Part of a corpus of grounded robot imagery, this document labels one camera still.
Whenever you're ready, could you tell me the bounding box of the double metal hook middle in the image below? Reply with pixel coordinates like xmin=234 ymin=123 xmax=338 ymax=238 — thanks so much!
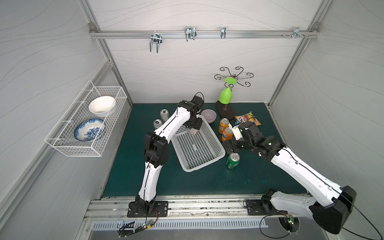
xmin=184 ymin=27 xmax=197 ymax=42

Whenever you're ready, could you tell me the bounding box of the double metal hook left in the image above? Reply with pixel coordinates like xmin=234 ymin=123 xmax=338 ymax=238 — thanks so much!
xmin=150 ymin=33 xmax=163 ymax=53

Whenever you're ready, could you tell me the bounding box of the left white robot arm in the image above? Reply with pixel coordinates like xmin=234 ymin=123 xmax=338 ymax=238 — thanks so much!
xmin=135 ymin=96 xmax=204 ymax=213

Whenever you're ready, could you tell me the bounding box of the Fox's fruits candy bag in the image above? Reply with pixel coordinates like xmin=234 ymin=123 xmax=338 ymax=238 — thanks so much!
xmin=235 ymin=112 xmax=262 ymax=126

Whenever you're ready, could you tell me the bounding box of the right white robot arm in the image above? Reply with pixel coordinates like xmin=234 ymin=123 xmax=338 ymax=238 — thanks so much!
xmin=223 ymin=136 xmax=357 ymax=235

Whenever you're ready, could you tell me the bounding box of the white perforated plastic basket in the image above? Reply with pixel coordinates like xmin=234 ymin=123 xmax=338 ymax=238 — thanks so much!
xmin=171 ymin=116 xmax=226 ymax=173

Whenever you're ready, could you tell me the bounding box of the double metal hook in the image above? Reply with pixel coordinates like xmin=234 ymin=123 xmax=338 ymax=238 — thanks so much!
xmin=184 ymin=27 xmax=197 ymax=42
xmin=150 ymin=33 xmax=163 ymax=53

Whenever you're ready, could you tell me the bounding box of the white Monster energy can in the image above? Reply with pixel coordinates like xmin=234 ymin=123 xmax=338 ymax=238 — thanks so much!
xmin=153 ymin=119 xmax=163 ymax=129

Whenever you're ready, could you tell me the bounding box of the orange Schweppes can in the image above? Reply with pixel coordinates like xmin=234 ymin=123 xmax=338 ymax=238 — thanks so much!
xmin=222 ymin=127 xmax=233 ymax=142

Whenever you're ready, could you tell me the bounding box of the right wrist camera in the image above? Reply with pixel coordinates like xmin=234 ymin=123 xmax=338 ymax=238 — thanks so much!
xmin=232 ymin=122 xmax=265 ymax=145

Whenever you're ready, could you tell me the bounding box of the black scrolled metal rack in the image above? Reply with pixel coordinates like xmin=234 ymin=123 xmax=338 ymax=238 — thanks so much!
xmin=214 ymin=66 xmax=255 ymax=89

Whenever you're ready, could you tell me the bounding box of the blue patterned plate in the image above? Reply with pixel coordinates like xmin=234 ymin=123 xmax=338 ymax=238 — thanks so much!
xmin=74 ymin=118 xmax=105 ymax=142

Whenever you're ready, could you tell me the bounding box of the orange Fanta can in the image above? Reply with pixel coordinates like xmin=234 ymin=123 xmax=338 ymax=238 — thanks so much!
xmin=219 ymin=118 xmax=230 ymax=135

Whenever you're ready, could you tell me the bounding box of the white Monster can label side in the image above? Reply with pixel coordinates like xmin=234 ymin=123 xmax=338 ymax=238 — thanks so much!
xmin=160 ymin=109 xmax=169 ymax=123

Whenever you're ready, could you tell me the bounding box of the white wire wall basket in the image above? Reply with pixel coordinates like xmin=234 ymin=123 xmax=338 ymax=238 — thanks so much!
xmin=45 ymin=81 xmax=127 ymax=157

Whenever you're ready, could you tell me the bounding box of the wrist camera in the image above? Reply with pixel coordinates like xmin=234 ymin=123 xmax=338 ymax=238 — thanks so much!
xmin=191 ymin=96 xmax=204 ymax=110
xmin=232 ymin=122 xmax=265 ymax=145

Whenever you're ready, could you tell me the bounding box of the pink ceramic cup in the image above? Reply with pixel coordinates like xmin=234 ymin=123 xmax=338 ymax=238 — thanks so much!
xmin=201 ymin=109 xmax=217 ymax=124

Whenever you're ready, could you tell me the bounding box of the single metal hook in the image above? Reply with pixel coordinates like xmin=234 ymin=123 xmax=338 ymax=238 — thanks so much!
xmin=221 ymin=27 xmax=227 ymax=39

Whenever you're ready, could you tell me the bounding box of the metal hook right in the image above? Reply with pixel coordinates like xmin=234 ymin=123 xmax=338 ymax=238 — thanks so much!
xmin=282 ymin=27 xmax=309 ymax=39

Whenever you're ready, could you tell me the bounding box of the green gold beer can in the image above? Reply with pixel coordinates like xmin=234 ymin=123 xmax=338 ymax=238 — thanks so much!
xmin=190 ymin=129 xmax=198 ymax=135

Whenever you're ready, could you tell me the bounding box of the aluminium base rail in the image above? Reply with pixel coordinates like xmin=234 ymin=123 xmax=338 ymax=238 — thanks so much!
xmin=84 ymin=195 xmax=262 ymax=221

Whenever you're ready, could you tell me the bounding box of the green soda can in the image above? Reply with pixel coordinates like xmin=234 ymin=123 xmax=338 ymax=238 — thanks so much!
xmin=226 ymin=153 xmax=240 ymax=170

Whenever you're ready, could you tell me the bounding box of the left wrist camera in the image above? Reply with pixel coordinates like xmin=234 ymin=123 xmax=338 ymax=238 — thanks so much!
xmin=191 ymin=96 xmax=204 ymax=110

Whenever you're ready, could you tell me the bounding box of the aluminium wall rail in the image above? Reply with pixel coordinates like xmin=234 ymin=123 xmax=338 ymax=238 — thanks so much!
xmin=90 ymin=24 xmax=321 ymax=40

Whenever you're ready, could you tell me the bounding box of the dark oval stand base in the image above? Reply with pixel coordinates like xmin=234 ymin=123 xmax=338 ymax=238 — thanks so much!
xmin=216 ymin=101 xmax=235 ymax=120

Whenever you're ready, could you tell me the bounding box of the green plastic goblet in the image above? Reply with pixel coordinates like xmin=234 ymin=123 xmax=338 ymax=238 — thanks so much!
xmin=219 ymin=77 xmax=237 ymax=105

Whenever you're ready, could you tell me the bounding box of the white ceramic bowl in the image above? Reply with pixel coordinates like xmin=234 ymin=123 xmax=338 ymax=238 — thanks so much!
xmin=88 ymin=96 xmax=116 ymax=118

